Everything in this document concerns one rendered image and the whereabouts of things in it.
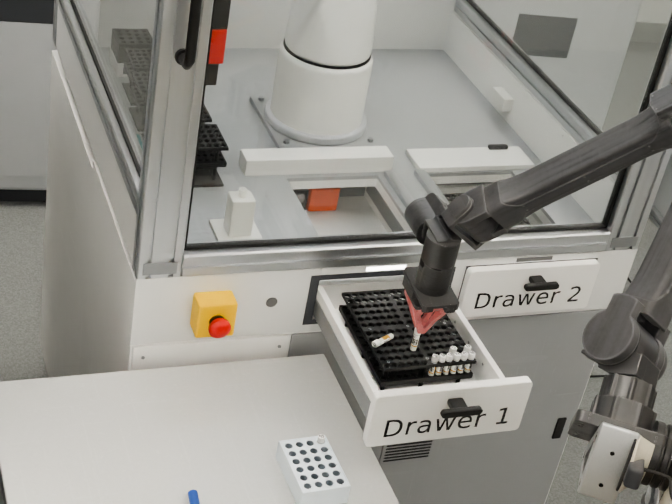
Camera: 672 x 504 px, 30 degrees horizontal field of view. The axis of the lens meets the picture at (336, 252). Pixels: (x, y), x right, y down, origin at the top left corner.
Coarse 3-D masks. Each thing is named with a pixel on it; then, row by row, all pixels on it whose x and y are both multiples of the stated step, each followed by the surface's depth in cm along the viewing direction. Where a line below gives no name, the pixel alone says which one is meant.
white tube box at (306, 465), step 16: (288, 448) 210; (304, 448) 209; (320, 448) 210; (288, 464) 206; (304, 464) 206; (320, 464) 207; (336, 464) 207; (288, 480) 206; (304, 480) 204; (320, 480) 203; (336, 480) 204; (304, 496) 201; (320, 496) 202; (336, 496) 203
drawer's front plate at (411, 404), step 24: (456, 384) 209; (480, 384) 210; (504, 384) 211; (528, 384) 213; (384, 408) 205; (408, 408) 206; (432, 408) 208; (408, 432) 210; (432, 432) 212; (456, 432) 214; (480, 432) 216
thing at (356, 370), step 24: (336, 288) 234; (360, 288) 236; (384, 288) 238; (336, 312) 226; (456, 312) 232; (336, 336) 223; (360, 360) 215; (480, 360) 224; (360, 384) 213; (408, 384) 221; (432, 384) 223
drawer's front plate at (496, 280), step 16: (480, 272) 239; (496, 272) 240; (512, 272) 242; (528, 272) 243; (544, 272) 245; (560, 272) 246; (576, 272) 248; (592, 272) 249; (464, 288) 241; (480, 288) 241; (496, 288) 243; (512, 288) 244; (560, 288) 249; (576, 288) 250; (592, 288) 252; (464, 304) 242; (480, 304) 244; (496, 304) 245; (544, 304) 250; (560, 304) 251; (576, 304) 253
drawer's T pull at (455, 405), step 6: (450, 402) 207; (456, 402) 208; (462, 402) 208; (450, 408) 206; (456, 408) 206; (462, 408) 206; (468, 408) 207; (474, 408) 207; (480, 408) 207; (444, 414) 205; (450, 414) 205; (456, 414) 206; (462, 414) 206; (468, 414) 207; (474, 414) 207
